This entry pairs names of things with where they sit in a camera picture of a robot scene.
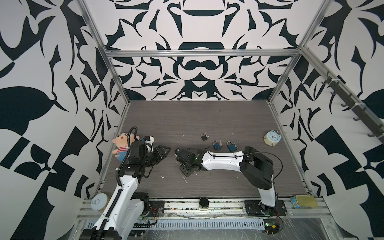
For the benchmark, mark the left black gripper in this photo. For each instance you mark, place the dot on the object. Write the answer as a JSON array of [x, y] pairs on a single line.
[[158, 156]]

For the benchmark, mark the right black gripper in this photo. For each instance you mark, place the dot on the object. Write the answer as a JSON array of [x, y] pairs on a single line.
[[186, 173]]

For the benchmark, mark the black padlock with key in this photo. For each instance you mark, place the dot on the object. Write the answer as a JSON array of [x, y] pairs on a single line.
[[204, 136]]

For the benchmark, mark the blue padlock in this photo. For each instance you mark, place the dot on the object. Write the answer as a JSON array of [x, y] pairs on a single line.
[[217, 145], [232, 147]]

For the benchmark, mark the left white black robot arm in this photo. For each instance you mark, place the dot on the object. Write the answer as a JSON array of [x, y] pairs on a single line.
[[126, 204]]

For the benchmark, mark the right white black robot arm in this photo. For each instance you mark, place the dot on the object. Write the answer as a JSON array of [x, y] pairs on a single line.
[[254, 165]]

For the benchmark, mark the black round knob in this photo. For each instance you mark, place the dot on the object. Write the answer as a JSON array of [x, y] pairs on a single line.
[[204, 204]]

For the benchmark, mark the plush doll striped shirt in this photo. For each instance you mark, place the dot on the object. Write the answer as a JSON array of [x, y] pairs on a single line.
[[121, 143]]

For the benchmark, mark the white lid yellow jar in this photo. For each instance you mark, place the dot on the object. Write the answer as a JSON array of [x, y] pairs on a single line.
[[99, 202]]

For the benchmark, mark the small blue alarm clock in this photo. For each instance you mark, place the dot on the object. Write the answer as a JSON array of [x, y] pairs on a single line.
[[272, 138]]

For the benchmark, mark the green circuit board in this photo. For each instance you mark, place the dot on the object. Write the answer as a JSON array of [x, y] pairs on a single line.
[[272, 228]]

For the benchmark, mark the yellow green tin box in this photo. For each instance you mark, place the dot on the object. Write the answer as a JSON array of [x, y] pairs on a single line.
[[304, 202]]

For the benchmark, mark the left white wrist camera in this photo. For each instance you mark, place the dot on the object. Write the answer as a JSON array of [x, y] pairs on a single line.
[[148, 140]]

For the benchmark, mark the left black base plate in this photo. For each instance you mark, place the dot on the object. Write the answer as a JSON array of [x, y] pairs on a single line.
[[153, 209]]

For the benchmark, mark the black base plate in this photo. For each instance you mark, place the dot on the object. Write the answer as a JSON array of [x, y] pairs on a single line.
[[153, 209], [254, 208]]

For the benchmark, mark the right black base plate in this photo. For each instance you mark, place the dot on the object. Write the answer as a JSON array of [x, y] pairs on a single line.
[[254, 208]]

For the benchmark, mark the wall hook rail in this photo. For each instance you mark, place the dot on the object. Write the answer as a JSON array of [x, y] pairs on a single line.
[[361, 110]]

